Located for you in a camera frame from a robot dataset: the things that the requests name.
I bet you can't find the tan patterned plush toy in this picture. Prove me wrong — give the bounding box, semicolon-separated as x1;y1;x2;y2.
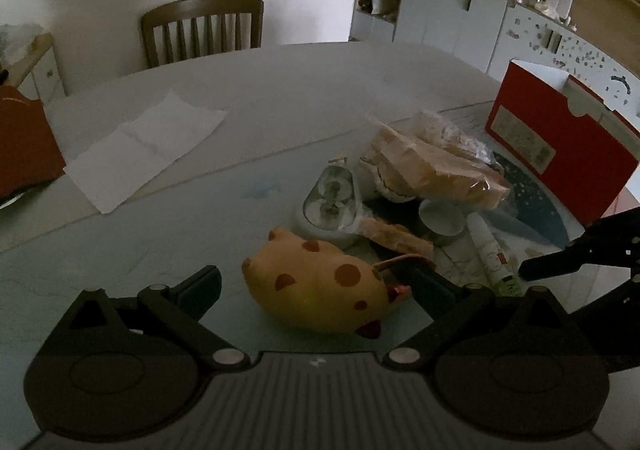
357;217;434;258

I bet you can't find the yellow spotted plush toy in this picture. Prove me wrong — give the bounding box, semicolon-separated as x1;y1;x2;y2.
242;228;410;340

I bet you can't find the bagged brown bread loaf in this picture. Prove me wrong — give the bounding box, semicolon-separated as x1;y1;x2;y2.
360;110;511;209

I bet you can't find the white oval correction tape dispenser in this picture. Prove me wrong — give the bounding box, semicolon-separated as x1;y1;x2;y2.
294;164;362;249

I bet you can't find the dark green patterned mat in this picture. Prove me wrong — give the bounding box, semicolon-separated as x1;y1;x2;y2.
494;152;570;247

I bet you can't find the white tube with label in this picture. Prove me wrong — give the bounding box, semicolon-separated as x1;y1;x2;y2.
466;213;522;297

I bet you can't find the red white cardboard box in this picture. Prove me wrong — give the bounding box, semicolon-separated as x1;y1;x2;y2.
485;60;639;225

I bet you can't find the small white bowl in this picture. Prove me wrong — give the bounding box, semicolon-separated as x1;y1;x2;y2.
419;199;465;246

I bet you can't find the white paper sheet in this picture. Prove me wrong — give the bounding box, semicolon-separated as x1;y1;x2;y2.
64;92;228;215

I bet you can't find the dark red bag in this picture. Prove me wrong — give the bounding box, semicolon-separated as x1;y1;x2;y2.
0;86;66;199

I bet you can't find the small wooden side cabinet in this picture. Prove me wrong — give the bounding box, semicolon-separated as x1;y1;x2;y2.
3;32;67;105

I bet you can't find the dark wooden chair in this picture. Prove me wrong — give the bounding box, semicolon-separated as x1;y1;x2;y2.
140;0;265;68

